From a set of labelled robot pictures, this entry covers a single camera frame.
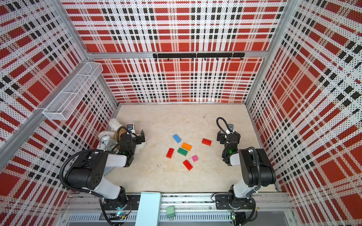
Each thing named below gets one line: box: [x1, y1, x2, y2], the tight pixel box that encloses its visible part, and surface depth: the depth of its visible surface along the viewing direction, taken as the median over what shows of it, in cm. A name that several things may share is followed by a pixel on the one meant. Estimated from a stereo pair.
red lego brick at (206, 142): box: [201, 137, 213, 146], surface depth 98 cm
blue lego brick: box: [172, 134, 182, 144], surface depth 100 cm
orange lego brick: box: [181, 142, 193, 152], surface depth 96 cm
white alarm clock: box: [97, 134, 117, 152], surface depth 87 cm
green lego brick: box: [177, 147, 189, 157], surface depth 95 cm
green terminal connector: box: [165, 205, 175, 219], surface depth 71 cm
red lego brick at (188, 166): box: [182, 159, 194, 172], surface depth 88 cm
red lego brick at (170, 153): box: [165, 147, 175, 159], surface depth 93 cm
